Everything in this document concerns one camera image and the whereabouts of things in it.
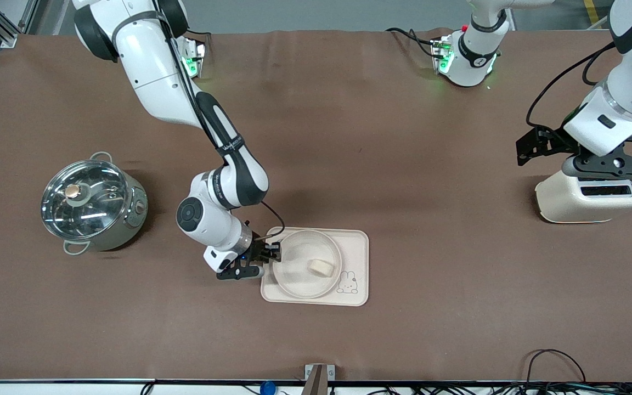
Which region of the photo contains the white round plate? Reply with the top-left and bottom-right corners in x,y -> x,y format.
271,229 -> 343,300

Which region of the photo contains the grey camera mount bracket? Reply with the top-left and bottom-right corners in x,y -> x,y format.
304,363 -> 335,395

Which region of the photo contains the glass pot lid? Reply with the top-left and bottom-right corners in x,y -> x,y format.
41,160 -> 132,241

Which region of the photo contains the cream two-slot toaster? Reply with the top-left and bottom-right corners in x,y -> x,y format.
534,167 -> 632,224

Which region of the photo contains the black left base cable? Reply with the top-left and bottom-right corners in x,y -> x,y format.
386,27 -> 438,58

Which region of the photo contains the green electric cooking pot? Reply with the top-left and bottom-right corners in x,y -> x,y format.
40,151 -> 149,256

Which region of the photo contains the beige rabbit print tray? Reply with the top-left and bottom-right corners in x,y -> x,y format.
260,227 -> 370,307

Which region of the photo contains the black looped cable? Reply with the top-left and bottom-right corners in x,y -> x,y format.
524,348 -> 588,387

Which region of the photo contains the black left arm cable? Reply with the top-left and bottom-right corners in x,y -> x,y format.
526,41 -> 618,129

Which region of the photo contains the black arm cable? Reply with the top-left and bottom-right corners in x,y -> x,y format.
526,41 -> 618,129
151,0 -> 286,242

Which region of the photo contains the brown table cover cloth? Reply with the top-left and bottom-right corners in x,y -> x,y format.
0,29 -> 632,383

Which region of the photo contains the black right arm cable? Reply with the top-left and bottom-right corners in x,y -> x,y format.
151,0 -> 286,242

